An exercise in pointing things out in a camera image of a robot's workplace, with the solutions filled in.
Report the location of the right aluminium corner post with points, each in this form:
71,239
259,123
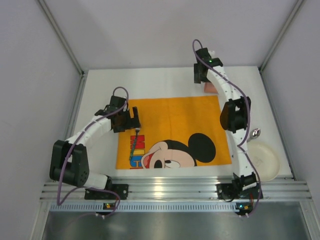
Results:
294,12

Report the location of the perforated metal cable tray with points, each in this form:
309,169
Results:
131,207

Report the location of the orange cartoon mouse placemat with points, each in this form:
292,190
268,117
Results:
178,132

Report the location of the left aluminium corner post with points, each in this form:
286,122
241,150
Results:
60,35

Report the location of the cream round plate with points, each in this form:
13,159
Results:
264,159

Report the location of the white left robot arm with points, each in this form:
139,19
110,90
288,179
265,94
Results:
69,159

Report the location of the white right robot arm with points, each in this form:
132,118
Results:
235,116

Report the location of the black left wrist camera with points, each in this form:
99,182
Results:
117,101

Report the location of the green handled fork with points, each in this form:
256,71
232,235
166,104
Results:
137,131

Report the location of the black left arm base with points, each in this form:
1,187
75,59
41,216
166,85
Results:
116,191

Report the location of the green handled spoon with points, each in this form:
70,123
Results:
254,134

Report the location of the aluminium mounting rail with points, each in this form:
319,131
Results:
205,189

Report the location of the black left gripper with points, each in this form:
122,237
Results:
131,120

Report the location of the pink plastic cup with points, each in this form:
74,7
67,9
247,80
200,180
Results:
209,88

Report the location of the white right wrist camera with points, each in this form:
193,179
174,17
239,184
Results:
212,53

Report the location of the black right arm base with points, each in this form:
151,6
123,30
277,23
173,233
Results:
230,192

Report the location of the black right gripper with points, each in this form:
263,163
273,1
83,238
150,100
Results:
198,74

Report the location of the aluminium corner post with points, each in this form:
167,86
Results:
294,12
60,35

